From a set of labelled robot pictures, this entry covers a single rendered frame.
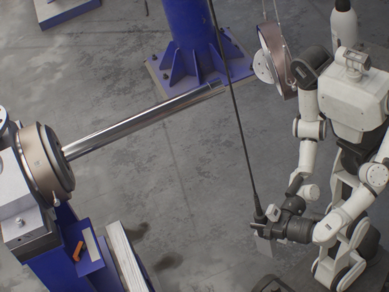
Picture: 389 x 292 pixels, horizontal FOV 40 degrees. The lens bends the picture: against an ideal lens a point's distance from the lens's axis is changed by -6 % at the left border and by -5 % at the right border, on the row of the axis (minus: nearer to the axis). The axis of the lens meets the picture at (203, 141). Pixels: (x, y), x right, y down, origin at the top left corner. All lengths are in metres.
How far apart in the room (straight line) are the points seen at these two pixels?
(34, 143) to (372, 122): 1.31
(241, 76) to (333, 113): 2.23
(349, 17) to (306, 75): 2.04
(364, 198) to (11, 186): 1.33
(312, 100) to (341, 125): 0.17
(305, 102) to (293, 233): 0.55
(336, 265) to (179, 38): 2.22
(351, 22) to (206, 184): 1.57
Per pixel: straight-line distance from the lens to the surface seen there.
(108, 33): 5.24
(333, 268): 2.62
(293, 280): 2.85
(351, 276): 2.67
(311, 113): 2.17
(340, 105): 1.96
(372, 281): 2.83
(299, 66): 2.05
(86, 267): 2.39
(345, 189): 2.37
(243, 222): 3.30
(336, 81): 1.95
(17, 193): 2.23
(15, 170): 2.23
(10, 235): 2.23
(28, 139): 2.32
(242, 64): 4.30
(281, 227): 1.86
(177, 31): 4.08
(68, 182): 2.33
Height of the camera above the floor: 2.64
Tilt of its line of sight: 44 degrees down
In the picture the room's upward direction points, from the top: 17 degrees counter-clockwise
